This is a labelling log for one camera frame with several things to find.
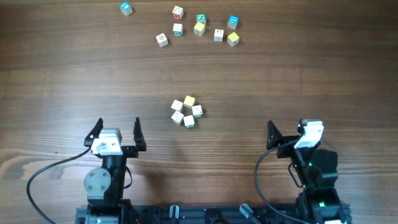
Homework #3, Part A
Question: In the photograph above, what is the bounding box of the white block red side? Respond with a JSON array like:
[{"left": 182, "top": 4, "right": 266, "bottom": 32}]
[{"left": 213, "top": 29, "right": 224, "bottom": 42}]

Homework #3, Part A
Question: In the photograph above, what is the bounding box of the white block green V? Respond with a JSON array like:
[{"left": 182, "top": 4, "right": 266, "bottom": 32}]
[{"left": 192, "top": 105, "right": 203, "bottom": 118}]

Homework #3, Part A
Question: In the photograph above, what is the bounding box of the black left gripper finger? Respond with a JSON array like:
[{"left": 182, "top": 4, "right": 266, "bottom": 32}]
[
  {"left": 133, "top": 117, "right": 147, "bottom": 151},
  {"left": 84, "top": 118, "right": 103, "bottom": 147}
]

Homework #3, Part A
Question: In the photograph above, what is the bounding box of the white block green J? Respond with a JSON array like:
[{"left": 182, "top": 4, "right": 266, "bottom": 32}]
[{"left": 171, "top": 111, "right": 184, "bottom": 124}]

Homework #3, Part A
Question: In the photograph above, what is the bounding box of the blue top picture block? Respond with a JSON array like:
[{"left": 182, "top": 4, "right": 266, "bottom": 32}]
[{"left": 227, "top": 15, "right": 239, "bottom": 30}]

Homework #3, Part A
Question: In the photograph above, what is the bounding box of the yellow top plain block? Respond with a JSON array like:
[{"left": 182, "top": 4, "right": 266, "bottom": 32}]
[{"left": 194, "top": 22, "right": 205, "bottom": 36}]

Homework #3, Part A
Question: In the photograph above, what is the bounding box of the green top Z block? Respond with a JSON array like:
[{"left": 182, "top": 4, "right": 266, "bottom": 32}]
[{"left": 196, "top": 13, "right": 206, "bottom": 25}]

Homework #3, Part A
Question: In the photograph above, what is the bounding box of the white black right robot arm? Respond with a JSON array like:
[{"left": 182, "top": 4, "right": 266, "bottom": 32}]
[{"left": 266, "top": 119, "right": 351, "bottom": 223}]

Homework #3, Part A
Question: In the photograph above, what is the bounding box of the plain white picture block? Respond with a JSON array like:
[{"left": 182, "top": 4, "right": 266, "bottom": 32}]
[{"left": 171, "top": 100, "right": 184, "bottom": 112}]

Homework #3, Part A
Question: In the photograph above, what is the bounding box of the white block green Z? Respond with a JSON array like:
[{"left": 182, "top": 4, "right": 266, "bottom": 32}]
[{"left": 183, "top": 115, "right": 195, "bottom": 128}]

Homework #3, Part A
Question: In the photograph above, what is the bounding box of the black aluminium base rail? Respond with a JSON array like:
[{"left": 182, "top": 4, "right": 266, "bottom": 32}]
[{"left": 75, "top": 202, "right": 353, "bottom": 224}]

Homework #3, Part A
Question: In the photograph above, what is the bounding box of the white block green side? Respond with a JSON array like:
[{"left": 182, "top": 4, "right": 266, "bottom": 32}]
[{"left": 172, "top": 23, "right": 183, "bottom": 37}]

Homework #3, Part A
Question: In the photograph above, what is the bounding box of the blue top letter block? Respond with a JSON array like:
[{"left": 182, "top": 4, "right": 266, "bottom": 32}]
[{"left": 119, "top": 2, "right": 132, "bottom": 16}]

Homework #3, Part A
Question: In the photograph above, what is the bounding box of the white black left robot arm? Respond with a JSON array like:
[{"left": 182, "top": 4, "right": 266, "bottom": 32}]
[{"left": 80, "top": 118, "right": 147, "bottom": 224}]

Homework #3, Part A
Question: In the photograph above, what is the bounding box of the white block brown drawing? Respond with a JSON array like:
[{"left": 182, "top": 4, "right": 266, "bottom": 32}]
[{"left": 155, "top": 33, "right": 168, "bottom": 47}]

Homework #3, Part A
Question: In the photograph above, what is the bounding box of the yellow top letter block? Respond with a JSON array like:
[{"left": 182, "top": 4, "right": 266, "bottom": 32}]
[{"left": 183, "top": 95, "right": 195, "bottom": 108}]

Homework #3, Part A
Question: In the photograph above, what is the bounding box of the yellow top block red mark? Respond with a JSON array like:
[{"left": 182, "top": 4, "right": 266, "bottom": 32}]
[{"left": 227, "top": 32, "right": 239, "bottom": 47}]

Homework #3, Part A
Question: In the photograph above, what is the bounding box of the red sided letter block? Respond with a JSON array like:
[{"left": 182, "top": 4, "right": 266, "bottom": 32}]
[{"left": 172, "top": 6, "right": 183, "bottom": 20}]

